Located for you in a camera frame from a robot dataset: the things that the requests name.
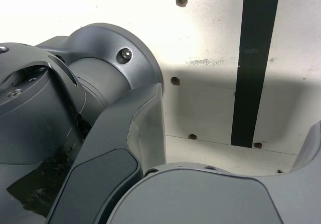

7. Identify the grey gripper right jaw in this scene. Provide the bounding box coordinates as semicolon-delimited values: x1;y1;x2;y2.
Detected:
107;120;321;224

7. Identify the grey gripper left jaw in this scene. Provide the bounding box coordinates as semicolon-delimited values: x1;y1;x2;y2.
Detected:
46;83;167;224

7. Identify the black tape strip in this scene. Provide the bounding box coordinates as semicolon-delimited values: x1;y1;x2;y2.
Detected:
230;0;281;149

